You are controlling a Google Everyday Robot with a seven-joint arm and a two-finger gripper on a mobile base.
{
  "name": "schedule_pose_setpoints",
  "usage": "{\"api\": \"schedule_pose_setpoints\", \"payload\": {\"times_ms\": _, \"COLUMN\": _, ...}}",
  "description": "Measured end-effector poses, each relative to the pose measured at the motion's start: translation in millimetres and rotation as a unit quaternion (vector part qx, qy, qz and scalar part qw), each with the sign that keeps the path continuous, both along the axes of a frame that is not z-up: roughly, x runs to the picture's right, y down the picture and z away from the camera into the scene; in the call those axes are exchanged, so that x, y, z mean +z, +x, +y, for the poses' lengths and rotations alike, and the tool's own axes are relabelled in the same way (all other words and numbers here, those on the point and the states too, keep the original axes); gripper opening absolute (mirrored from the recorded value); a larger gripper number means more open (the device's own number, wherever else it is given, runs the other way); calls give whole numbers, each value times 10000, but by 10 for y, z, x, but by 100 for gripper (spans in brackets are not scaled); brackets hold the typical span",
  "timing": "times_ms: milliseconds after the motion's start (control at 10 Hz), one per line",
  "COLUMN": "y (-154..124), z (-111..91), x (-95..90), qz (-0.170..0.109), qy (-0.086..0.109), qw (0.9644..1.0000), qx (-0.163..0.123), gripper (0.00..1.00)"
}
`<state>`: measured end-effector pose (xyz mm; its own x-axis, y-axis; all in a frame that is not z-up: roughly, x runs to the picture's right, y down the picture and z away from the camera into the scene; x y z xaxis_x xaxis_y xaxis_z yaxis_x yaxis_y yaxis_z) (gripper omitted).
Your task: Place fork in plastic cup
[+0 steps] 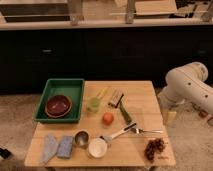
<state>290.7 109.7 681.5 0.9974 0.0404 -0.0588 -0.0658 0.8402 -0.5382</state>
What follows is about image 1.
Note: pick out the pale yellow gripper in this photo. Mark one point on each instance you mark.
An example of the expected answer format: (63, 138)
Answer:
(169, 116)

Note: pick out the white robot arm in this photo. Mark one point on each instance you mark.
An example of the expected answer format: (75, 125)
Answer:
(187, 82)

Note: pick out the white measuring cup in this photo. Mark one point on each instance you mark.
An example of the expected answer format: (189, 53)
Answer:
(98, 147)

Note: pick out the green plastic cup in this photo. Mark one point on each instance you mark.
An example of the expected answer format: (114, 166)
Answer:
(93, 104)

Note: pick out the small metal cup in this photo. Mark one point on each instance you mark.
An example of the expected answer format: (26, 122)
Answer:
(81, 139)

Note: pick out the bunch of red grapes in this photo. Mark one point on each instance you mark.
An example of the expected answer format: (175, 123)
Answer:
(153, 146)

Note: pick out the green pepper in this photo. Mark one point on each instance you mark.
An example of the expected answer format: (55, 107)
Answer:
(125, 114)

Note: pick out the wooden table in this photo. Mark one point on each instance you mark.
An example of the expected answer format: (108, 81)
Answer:
(125, 151)

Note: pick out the brown and white box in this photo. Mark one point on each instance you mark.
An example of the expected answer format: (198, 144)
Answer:
(115, 98)

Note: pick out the orange fruit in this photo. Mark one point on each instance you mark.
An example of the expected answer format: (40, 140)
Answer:
(108, 118)

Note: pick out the blue sponge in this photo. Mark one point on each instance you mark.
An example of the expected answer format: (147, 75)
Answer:
(65, 147)

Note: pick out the green plastic tray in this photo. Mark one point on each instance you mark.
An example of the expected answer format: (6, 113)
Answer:
(73, 88)

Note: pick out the dark red bowl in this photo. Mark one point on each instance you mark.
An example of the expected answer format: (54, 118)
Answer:
(58, 106)

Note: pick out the grey blue cloth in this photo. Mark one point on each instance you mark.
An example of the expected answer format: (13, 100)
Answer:
(50, 148)

